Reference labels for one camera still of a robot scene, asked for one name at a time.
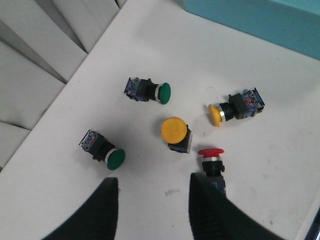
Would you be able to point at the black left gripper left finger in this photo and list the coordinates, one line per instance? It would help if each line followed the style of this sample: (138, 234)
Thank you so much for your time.
(96, 219)

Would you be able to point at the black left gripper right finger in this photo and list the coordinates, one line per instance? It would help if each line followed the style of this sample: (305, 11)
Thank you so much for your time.
(214, 217)

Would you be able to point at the yellow push button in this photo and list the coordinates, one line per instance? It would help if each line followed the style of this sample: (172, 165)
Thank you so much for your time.
(176, 133)
(242, 105)

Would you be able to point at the light blue plastic box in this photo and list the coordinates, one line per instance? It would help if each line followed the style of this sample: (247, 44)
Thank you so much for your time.
(292, 24)

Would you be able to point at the lying red push button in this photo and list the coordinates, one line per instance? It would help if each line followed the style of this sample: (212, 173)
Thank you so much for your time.
(213, 167)

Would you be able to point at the left green push button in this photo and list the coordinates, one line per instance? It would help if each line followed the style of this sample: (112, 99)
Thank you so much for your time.
(102, 150)

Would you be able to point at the green push button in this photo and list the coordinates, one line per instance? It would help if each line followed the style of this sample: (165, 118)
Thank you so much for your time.
(102, 150)
(143, 90)

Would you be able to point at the lying yellow push button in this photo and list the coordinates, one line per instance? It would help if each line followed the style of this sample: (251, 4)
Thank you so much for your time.
(242, 105)

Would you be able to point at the right green push button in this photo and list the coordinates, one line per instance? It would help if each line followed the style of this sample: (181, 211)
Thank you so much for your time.
(143, 90)

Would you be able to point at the white pleated curtain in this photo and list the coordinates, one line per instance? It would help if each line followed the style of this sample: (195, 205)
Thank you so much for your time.
(42, 44)

